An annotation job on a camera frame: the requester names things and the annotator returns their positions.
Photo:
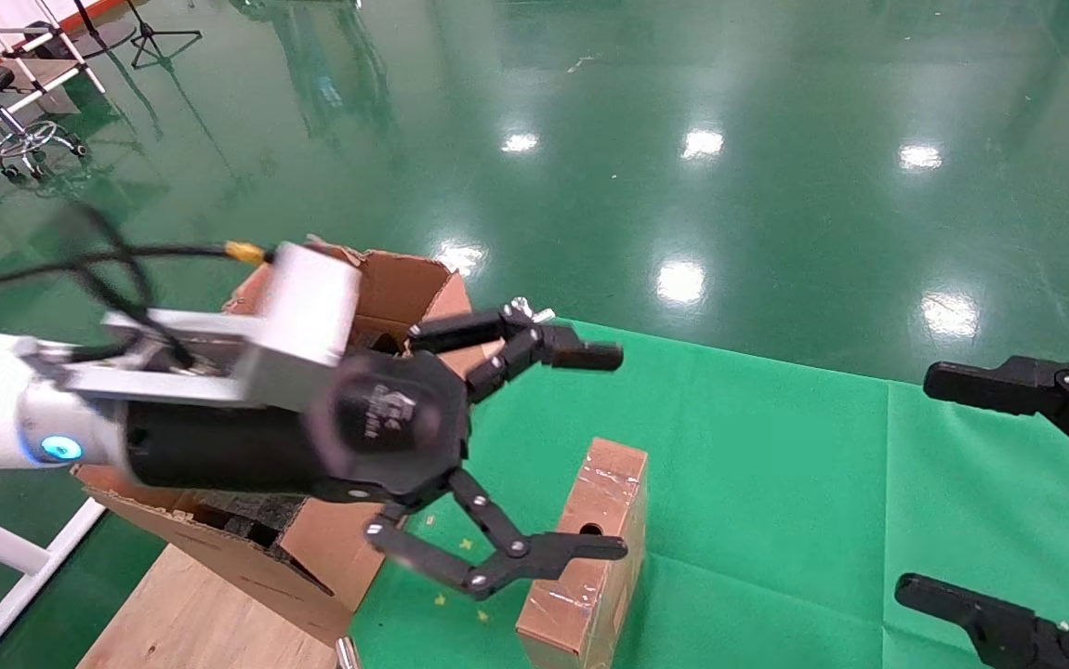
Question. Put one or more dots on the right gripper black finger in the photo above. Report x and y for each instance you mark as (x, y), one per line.
(1046, 386)
(1009, 627)

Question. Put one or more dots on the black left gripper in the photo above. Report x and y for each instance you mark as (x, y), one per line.
(376, 427)

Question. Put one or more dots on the small taped cardboard box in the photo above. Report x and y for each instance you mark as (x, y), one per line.
(581, 609)

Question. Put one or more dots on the large open cardboard carton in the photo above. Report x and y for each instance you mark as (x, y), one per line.
(218, 548)

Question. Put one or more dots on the green cloth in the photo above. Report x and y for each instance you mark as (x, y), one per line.
(776, 483)

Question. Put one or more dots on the silver metal clamp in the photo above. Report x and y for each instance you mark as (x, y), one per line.
(346, 653)

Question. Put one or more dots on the black microphone tripod stand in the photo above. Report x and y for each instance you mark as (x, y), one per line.
(163, 39)

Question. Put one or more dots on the black round-base stand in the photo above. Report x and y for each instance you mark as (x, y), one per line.
(88, 23)

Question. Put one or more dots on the long white frame table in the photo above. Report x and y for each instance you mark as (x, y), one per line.
(79, 58)

